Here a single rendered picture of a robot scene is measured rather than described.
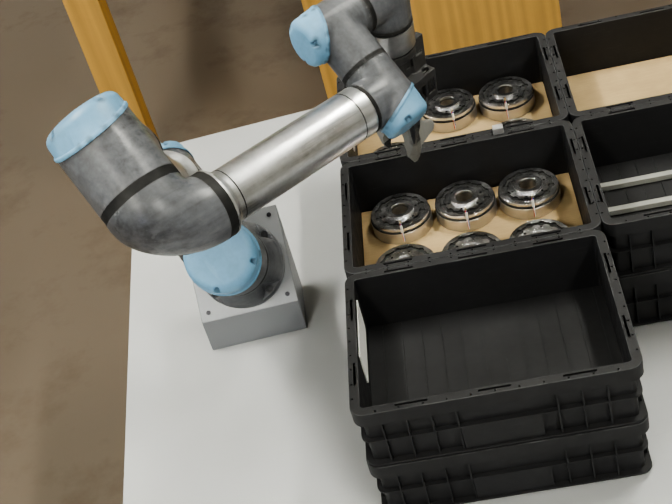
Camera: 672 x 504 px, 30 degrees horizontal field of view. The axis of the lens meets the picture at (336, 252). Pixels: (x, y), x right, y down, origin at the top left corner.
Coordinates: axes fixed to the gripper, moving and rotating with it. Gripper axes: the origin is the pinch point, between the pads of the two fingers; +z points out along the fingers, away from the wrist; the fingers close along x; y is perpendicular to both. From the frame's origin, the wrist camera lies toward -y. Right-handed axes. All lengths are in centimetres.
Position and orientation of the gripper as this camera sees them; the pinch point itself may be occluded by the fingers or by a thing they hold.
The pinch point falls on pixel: (398, 151)
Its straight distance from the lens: 204.2
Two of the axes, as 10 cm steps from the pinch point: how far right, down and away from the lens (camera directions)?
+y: 6.8, -6.0, 4.2
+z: 1.6, 6.8, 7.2
